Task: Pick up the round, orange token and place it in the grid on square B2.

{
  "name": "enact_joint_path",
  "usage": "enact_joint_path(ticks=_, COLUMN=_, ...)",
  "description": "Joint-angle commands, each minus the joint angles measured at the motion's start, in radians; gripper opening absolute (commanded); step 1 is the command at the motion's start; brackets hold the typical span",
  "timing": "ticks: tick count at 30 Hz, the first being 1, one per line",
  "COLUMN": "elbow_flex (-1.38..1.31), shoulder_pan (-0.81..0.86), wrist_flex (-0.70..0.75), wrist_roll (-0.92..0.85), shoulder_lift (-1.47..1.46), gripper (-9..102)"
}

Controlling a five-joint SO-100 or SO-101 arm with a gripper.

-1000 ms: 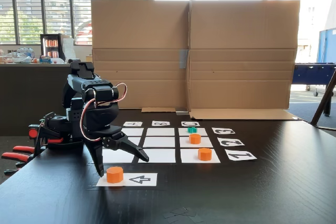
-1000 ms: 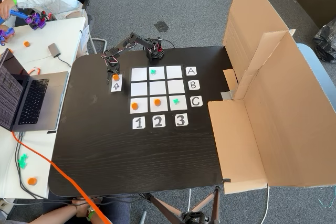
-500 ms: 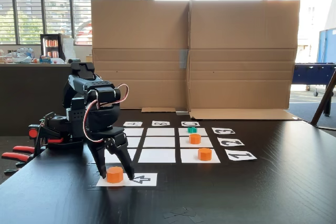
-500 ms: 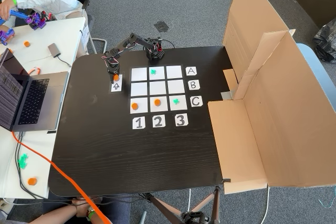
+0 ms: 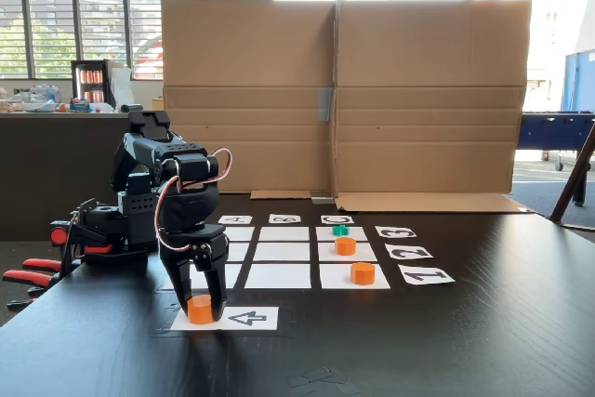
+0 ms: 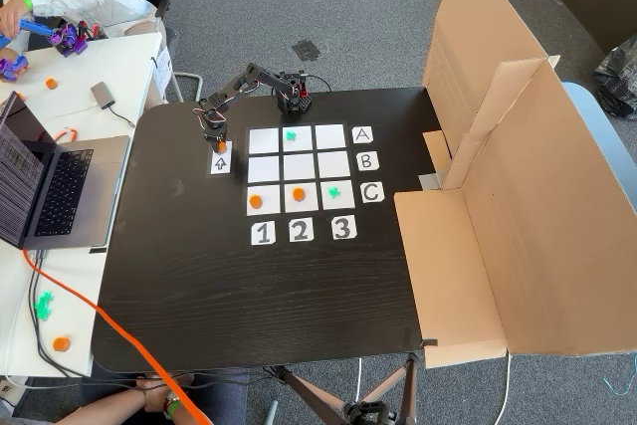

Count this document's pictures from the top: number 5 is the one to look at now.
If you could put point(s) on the grey tape strip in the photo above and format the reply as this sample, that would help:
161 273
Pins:
324 104

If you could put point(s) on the paper sheet letter B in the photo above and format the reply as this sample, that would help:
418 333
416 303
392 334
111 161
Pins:
272 220

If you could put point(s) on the paper sheet number 3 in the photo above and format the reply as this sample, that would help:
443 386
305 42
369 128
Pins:
379 235

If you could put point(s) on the blue panel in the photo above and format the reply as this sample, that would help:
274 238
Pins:
578 81

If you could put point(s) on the camera tripod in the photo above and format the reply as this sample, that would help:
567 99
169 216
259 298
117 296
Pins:
574 174

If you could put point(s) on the white paper grid square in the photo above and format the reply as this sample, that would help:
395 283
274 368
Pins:
359 234
278 276
239 252
367 254
283 234
241 234
334 280
281 252

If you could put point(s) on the blue foosball table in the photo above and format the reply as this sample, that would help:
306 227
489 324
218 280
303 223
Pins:
553 129

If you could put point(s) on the paper sheet letter C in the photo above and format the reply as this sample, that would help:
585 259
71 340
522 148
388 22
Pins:
324 221

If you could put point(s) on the white arrow paper sheet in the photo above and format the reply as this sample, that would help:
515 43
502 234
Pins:
274 322

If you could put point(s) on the dark counter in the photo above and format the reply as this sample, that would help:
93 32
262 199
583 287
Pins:
46 169

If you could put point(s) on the large brown cardboard screen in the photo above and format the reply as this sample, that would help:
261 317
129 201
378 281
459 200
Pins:
418 67

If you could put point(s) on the orange round token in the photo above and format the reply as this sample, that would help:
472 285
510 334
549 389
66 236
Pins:
201 311
345 246
362 273

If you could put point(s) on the black mini fridge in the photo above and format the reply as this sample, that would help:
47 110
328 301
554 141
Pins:
90 83

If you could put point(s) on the black framed window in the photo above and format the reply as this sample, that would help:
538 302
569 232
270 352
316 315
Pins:
100 34

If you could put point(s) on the paper sheet letter A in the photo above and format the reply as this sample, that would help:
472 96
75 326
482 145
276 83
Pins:
223 221

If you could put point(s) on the paper sheet number 1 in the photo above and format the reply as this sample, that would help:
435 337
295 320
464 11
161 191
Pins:
404 280

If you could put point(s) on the green cross token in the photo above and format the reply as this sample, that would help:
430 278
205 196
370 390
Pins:
340 230

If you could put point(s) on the paper sheet number 2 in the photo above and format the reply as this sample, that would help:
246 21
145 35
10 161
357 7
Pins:
390 255

